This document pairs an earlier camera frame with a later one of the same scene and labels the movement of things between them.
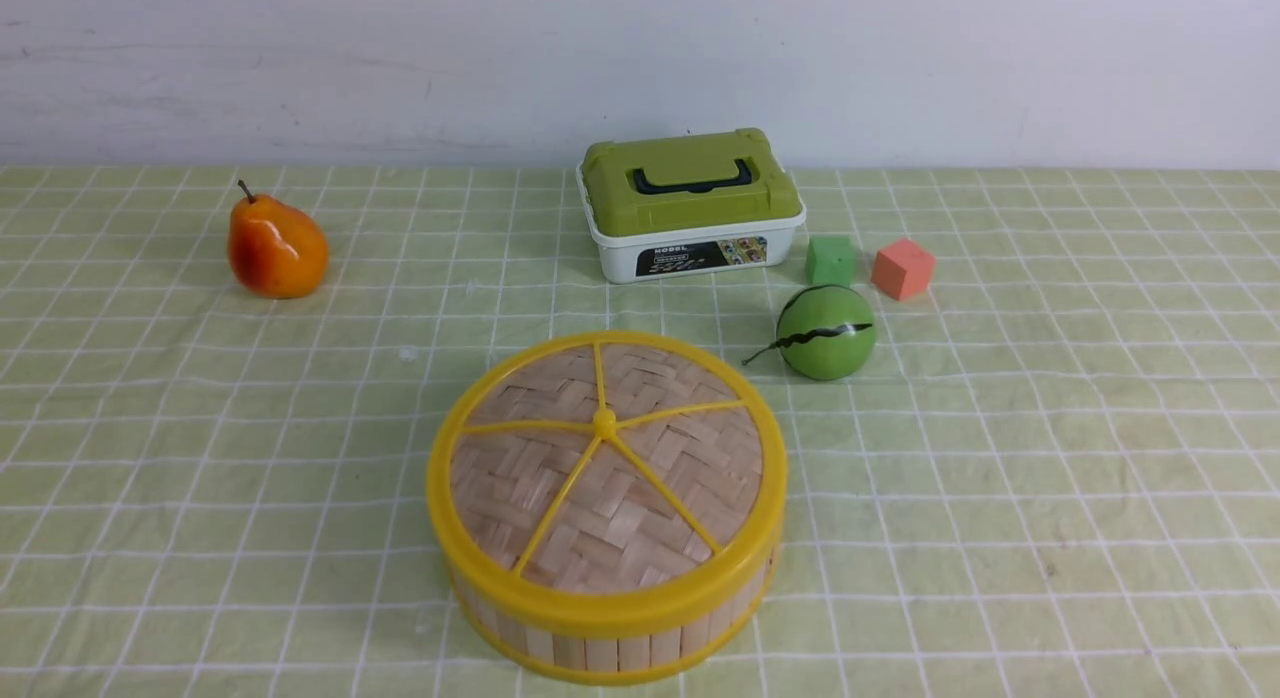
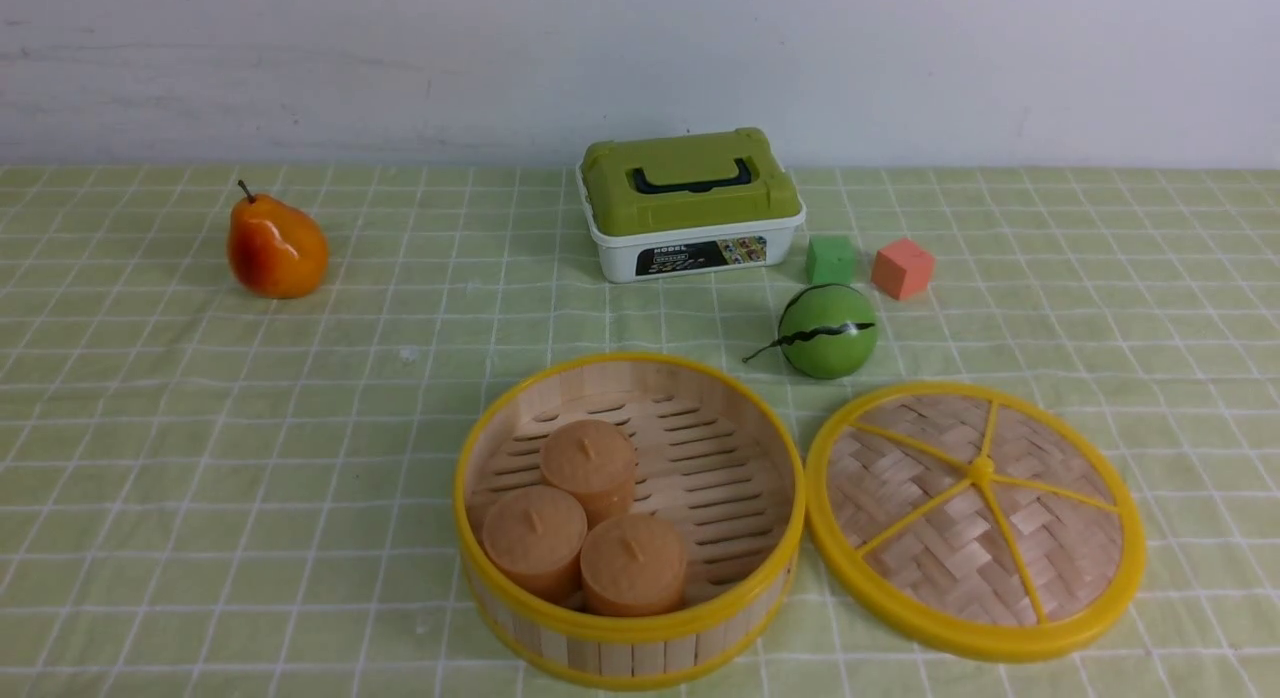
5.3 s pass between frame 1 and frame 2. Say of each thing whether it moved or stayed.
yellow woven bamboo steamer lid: moved
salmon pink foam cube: stayed
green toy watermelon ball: stayed
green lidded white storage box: stayed
